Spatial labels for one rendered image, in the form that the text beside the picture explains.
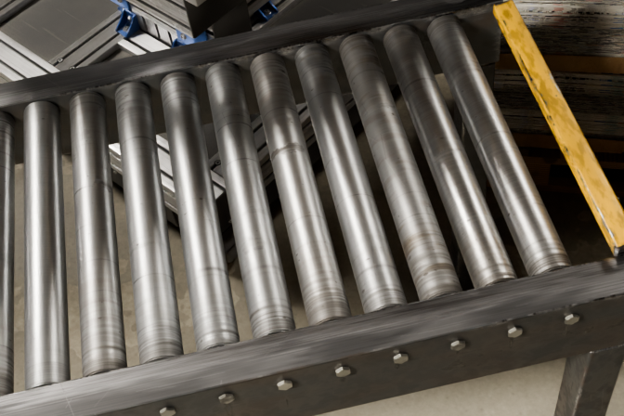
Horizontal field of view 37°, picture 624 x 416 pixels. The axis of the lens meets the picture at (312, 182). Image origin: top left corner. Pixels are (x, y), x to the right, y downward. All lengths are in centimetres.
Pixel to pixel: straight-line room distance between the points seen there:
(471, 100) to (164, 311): 48
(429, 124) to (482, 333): 30
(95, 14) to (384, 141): 135
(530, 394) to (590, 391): 64
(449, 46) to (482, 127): 15
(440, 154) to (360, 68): 19
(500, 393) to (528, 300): 85
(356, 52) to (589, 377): 53
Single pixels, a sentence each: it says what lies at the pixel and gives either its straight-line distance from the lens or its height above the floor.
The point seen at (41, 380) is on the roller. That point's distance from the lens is 110.
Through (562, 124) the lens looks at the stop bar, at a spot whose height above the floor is 82.
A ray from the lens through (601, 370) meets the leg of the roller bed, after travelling 124.
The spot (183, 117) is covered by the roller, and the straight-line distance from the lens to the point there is 128.
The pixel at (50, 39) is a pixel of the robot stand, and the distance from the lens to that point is 241.
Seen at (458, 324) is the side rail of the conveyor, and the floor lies 80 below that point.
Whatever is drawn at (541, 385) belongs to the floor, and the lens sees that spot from 193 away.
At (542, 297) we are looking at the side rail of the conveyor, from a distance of 108.
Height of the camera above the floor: 171
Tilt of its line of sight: 51 degrees down
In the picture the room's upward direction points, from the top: 9 degrees counter-clockwise
